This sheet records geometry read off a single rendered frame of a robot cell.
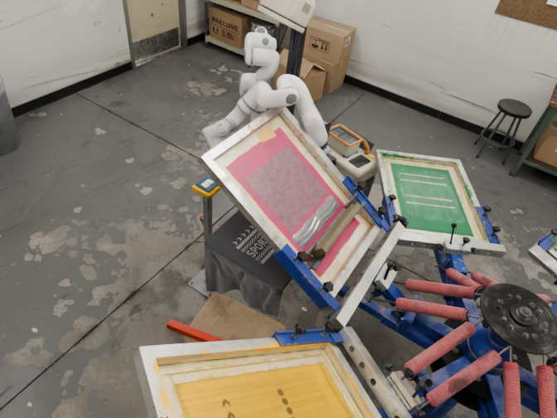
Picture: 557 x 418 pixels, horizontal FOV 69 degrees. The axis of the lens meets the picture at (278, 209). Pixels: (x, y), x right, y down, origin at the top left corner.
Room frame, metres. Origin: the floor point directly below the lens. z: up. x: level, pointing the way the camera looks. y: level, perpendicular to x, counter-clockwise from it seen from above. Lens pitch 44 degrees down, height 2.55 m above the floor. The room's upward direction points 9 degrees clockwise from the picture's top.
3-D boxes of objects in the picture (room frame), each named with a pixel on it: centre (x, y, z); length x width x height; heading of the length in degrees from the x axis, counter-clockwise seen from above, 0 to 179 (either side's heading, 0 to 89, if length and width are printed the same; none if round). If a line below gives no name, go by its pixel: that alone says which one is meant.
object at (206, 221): (1.77, 0.43, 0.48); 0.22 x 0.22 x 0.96; 63
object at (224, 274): (1.25, 0.13, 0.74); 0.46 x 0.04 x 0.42; 63
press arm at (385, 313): (1.21, -0.40, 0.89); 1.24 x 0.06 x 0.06; 63
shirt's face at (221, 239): (1.43, 0.04, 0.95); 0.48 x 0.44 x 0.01; 63
